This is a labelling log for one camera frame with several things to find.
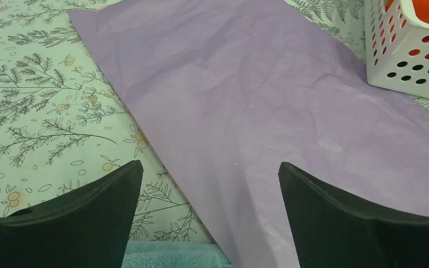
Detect white perforated plastic basket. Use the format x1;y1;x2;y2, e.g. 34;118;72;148
364;1;429;98

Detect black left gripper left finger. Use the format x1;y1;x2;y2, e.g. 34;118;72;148
0;160;144;267

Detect light blue towel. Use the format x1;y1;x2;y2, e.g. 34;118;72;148
121;241;233;268

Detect pink purple wrapping paper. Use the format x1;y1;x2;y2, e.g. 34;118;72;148
69;1;429;267

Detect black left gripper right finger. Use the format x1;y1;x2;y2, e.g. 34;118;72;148
278;162;429;267

